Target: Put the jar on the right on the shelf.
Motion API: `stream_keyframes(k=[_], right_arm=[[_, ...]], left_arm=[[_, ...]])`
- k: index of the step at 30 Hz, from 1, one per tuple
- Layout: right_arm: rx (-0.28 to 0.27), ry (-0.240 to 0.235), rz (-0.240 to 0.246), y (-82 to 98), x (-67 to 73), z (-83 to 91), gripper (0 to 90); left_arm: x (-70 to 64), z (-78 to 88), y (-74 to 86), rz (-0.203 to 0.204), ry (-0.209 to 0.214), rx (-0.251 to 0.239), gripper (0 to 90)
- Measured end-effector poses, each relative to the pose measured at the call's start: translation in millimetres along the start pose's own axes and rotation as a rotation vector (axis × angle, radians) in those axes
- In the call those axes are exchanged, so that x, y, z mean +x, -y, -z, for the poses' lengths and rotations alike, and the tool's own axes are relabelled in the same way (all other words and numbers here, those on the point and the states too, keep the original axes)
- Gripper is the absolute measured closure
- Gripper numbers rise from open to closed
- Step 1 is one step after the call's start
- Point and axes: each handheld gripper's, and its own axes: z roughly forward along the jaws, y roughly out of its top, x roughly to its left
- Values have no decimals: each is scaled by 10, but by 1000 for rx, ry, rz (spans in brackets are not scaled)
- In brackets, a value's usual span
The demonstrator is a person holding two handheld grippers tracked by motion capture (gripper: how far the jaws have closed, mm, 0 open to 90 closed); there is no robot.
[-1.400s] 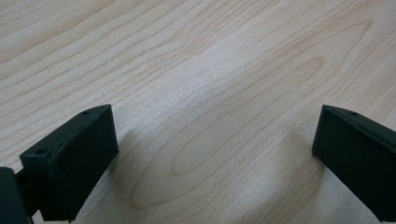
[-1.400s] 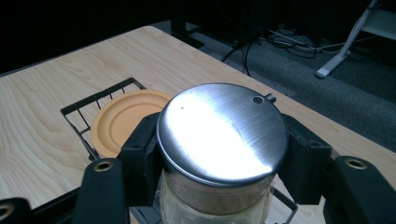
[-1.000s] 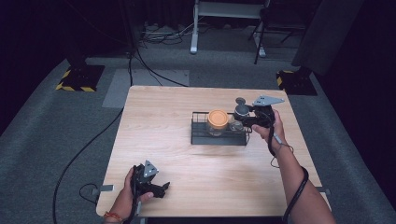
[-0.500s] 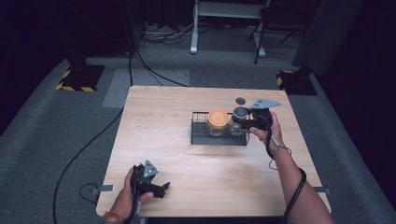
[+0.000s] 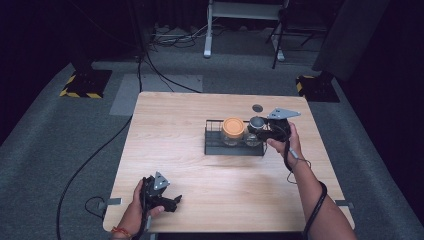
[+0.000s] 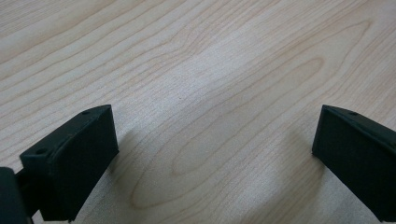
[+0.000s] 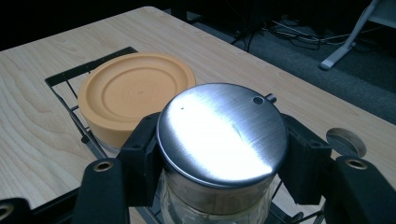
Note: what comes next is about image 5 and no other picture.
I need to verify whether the glass jar with orange lid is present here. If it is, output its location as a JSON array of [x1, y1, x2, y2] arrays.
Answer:
[[220, 116, 246, 147]]

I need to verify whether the hand-held gripper cable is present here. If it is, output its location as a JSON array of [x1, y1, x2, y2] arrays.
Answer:
[[282, 131, 329, 240], [132, 179, 154, 240]]

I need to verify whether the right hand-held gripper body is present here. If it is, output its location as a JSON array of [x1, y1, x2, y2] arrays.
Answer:
[[264, 107, 302, 143]]

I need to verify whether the grey metal table clamp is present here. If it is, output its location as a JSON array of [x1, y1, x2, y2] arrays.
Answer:
[[334, 199, 355, 210], [98, 197, 123, 210]]

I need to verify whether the small black cable loop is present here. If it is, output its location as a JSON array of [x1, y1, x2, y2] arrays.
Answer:
[[84, 195, 108, 220]]

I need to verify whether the bundle of cables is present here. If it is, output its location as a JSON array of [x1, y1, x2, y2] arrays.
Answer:
[[148, 23, 209, 50]]

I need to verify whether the thin black floor cable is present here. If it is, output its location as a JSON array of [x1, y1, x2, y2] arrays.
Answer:
[[144, 51, 203, 94]]

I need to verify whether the black wire basket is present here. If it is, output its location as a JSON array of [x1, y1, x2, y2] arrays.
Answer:
[[203, 118, 270, 157]]

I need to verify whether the red string bracelet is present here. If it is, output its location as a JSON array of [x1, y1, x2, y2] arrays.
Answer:
[[111, 226, 133, 239]]

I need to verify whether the grey curtain panel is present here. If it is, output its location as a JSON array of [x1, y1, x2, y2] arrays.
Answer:
[[311, 0, 391, 82]]

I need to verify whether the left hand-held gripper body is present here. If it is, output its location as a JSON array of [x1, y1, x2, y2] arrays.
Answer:
[[140, 171, 171, 210]]

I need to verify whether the glass jar with silver lid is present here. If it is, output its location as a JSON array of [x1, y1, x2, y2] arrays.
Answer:
[[244, 115, 268, 148]]

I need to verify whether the long black floor cable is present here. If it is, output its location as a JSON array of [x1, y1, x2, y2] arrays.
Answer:
[[55, 49, 148, 240]]

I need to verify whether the person's right hand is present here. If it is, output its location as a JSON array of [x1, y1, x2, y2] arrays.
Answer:
[[266, 121, 305, 168]]

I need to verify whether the left hand-held gripper cable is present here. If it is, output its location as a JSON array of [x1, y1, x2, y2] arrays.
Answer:
[[132, 179, 154, 240]]

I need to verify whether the person's left hand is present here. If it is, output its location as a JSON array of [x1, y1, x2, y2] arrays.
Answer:
[[117, 179, 165, 234]]

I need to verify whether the white desk frame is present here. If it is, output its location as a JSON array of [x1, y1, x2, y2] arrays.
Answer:
[[203, 0, 290, 63]]

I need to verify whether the right hand-held gripper cable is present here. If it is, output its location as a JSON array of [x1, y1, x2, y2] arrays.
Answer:
[[282, 131, 329, 240]]

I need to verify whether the striped black stand base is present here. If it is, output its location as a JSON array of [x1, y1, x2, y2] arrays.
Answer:
[[59, 69, 113, 100], [295, 74, 341, 103]]

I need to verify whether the black metal stand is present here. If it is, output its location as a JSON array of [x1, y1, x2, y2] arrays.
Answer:
[[265, 8, 329, 70]]

